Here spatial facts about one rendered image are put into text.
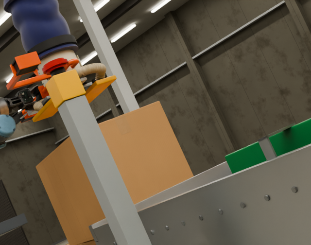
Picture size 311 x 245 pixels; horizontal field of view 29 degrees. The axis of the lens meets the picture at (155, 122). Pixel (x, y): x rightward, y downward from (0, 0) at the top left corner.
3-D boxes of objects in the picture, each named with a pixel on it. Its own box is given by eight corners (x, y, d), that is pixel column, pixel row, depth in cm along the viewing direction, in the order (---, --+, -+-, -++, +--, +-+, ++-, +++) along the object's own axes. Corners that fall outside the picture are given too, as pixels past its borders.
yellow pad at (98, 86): (117, 78, 255) (112, 67, 256) (96, 85, 250) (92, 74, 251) (89, 103, 284) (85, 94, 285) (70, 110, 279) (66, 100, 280)
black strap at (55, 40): (84, 37, 261) (81, 29, 261) (36, 51, 249) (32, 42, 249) (68, 57, 280) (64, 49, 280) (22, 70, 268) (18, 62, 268)
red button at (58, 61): (76, 68, 156) (70, 54, 156) (52, 75, 152) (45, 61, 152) (67, 77, 161) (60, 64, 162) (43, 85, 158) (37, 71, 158)
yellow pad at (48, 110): (77, 91, 246) (73, 79, 246) (56, 98, 241) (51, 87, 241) (53, 115, 275) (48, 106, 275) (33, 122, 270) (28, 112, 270)
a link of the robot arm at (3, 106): (-2, 121, 276) (-10, 101, 277) (8, 117, 279) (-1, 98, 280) (2, 115, 269) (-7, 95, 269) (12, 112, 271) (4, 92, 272)
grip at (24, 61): (41, 63, 223) (36, 50, 224) (20, 69, 219) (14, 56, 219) (35, 71, 230) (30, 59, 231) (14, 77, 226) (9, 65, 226)
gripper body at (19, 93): (36, 102, 276) (11, 110, 270) (31, 108, 284) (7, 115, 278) (29, 87, 277) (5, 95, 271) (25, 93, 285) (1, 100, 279)
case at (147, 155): (200, 191, 243) (159, 100, 246) (115, 232, 224) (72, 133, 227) (143, 212, 295) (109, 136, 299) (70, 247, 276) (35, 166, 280)
